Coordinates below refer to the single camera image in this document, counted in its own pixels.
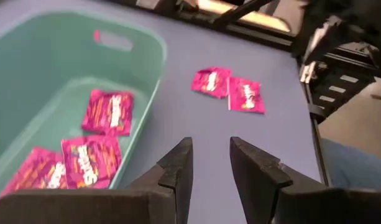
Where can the purple Skittles candy packet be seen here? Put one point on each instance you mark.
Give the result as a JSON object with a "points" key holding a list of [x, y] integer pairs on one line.
{"points": [[212, 82], [107, 113], [90, 161], [246, 95], [38, 171]]}

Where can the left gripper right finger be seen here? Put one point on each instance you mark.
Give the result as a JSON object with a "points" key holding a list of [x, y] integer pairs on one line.
{"points": [[258, 174]]}

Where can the wooden side board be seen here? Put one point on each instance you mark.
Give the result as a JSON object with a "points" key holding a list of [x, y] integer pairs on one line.
{"points": [[264, 20]]}

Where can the blue rounded object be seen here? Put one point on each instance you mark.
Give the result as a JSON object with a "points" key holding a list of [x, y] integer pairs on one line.
{"points": [[351, 161]]}

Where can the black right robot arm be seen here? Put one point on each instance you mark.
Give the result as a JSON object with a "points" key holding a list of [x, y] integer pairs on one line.
{"points": [[348, 18]]}

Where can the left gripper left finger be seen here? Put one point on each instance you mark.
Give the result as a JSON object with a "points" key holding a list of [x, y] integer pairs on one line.
{"points": [[176, 168]]}

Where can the teal plastic bin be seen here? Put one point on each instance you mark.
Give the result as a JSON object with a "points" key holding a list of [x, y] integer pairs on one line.
{"points": [[38, 62]]}

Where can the black frame strut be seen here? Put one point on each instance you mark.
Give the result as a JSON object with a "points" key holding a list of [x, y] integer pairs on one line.
{"points": [[240, 11]]}

